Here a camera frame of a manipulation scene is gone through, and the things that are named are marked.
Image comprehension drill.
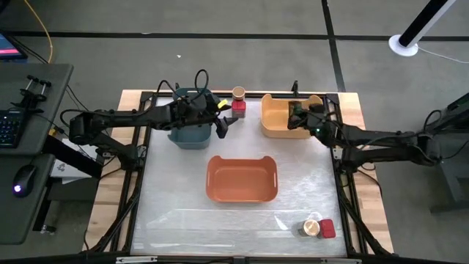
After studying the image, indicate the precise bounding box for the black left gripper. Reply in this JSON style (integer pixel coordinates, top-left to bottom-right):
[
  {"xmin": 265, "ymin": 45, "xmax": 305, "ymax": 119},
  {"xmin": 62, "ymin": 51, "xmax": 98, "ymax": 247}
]
[{"xmin": 171, "ymin": 91, "xmax": 240, "ymax": 140}]

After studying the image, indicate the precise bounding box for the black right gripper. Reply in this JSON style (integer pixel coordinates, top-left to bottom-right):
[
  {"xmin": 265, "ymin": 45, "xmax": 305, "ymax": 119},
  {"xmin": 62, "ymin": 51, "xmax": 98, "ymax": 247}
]
[{"xmin": 287, "ymin": 99, "xmax": 335, "ymax": 146}]

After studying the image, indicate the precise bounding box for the dark green spice tin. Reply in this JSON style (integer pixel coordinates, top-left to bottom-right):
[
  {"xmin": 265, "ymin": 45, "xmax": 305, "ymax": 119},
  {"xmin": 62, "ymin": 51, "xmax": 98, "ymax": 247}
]
[{"xmin": 289, "ymin": 102, "xmax": 304, "ymax": 122}]

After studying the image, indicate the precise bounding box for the red-lidded patterned spice box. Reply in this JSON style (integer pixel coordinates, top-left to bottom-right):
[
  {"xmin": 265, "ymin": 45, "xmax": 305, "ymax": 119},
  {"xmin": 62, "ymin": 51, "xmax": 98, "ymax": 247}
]
[
  {"xmin": 317, "ymin": 219, "xmax": 337, "ymax": 240},
  {"xmin": 231, "ymin": 100, "xmax": 247, "ymax": 119}
]

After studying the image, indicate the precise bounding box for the yellow plastic bin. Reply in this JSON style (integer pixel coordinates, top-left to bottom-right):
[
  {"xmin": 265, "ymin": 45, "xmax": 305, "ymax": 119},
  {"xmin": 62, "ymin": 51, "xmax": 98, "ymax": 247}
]
[{"xmin": 260, "ymin": 93, "xmax": 324, "ymax": 140}]

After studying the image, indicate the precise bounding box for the teal plastic bin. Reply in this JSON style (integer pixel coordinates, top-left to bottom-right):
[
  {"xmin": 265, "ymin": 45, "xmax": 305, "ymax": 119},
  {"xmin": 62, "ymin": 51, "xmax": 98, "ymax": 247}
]
[{"xmin": 167, "ymin": 87, "xmax": 214, "ymax": 150}]

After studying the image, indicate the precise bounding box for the orange plastic bin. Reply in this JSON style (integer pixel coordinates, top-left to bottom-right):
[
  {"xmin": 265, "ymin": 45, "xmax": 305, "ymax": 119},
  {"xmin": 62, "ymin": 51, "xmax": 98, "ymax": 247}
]
[{"xmin": 205, "ymin": 155, "xmax": 278, "ymax": 204}]

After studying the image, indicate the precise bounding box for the white round pole base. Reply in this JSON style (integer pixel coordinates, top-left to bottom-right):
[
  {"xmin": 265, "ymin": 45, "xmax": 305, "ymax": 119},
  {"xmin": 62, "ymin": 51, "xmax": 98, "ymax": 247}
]
[{"xmin": 388, "ymin": 34, "xmax": 419, "ymax": 58}]

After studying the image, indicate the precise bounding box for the black pole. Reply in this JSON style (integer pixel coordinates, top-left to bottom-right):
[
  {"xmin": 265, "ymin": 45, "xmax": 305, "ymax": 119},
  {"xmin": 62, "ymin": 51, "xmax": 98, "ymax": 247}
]
[{"xmin": 398, "ymin": 0, "xmax": 458, "ymax": 48}]

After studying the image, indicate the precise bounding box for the dark equipment stand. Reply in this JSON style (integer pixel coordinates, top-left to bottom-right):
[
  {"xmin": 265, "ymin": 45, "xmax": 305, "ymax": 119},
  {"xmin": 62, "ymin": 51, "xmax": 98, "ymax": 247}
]
[{"xmin": 427, "ymin": 91, "xmax": 469, "ymax": 214}]

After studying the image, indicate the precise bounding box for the white paper sheet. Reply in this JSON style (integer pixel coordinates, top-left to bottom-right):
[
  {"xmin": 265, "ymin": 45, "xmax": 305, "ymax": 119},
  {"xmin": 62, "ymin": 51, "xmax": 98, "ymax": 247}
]
[{"xmin": 49, "ymin": 138, "xmax": 100, "ymax": 185}]

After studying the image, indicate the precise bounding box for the black desk clamp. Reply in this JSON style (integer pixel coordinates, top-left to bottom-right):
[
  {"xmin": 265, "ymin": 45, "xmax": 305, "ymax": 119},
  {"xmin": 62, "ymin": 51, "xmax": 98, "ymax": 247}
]
[{"xmin": 10, "ymin": 74, "xmax": 53, "ymax": 111}]

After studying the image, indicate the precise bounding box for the grey side desk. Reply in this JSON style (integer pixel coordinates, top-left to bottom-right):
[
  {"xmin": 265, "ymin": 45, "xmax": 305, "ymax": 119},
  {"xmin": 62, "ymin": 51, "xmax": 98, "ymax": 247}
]
[{"xmin": 0, "ymin": 63, "xmax": 75, "ymax": 246}]

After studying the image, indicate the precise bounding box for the black computer mouse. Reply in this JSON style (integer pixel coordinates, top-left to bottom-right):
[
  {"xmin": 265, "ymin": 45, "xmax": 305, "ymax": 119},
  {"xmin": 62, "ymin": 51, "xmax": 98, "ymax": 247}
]
[{"xmin": 12, "ymin": 164, "xmax": 38, "ymax": 198}]

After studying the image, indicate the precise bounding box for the black keyboard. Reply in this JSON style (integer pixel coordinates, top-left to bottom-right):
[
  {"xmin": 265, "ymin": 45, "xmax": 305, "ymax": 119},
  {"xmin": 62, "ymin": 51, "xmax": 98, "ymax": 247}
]
[{"xmin": 0, "ymin": 109, "xmax": 25, "ymax": 150}]

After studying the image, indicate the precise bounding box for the laptop screen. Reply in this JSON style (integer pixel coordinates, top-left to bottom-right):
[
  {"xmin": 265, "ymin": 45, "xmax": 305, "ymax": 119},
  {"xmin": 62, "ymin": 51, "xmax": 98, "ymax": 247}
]
[{"xmin": 0, "ymin": 32, "xmax": 29, "ymax": 62}]

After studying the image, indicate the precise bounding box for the black aluminium table frame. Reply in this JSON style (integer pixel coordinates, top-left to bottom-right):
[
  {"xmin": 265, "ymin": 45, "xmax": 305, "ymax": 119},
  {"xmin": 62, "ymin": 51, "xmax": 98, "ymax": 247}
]
[{"xmin": 86, "ymin": 89, "xmax": 394, "ymax": 258}]

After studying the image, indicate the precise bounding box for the white cable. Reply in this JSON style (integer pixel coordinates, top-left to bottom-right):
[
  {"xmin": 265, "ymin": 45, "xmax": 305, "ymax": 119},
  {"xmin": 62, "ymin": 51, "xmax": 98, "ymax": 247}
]
[{"xmin": 416, "ymin": 45, "xmax": 469, "ymax": 65}]

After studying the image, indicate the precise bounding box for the yellow cable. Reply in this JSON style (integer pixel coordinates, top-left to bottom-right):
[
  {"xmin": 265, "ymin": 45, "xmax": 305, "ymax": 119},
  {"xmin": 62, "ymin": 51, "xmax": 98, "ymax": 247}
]
[{"xmin": 23, "ymin": 0, "xmax": 54, "ymax": 64}]

